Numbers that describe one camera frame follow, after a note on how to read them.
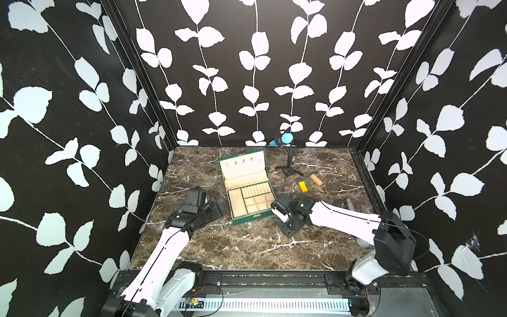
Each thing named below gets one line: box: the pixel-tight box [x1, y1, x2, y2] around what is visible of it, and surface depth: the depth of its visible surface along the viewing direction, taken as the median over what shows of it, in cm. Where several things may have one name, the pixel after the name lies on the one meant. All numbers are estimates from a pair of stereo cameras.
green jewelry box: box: [217, 148, 276, 226], surface depth 95 cm
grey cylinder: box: [345, 198, 356, 211], surface depth 97 cm
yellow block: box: [298, 180, 309, 193], surface depth 106 cm
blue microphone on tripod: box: [269, 132, 305, 191], surface depth 94 cm
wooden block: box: [309, 173, 323, 187], surface depth 109 cm
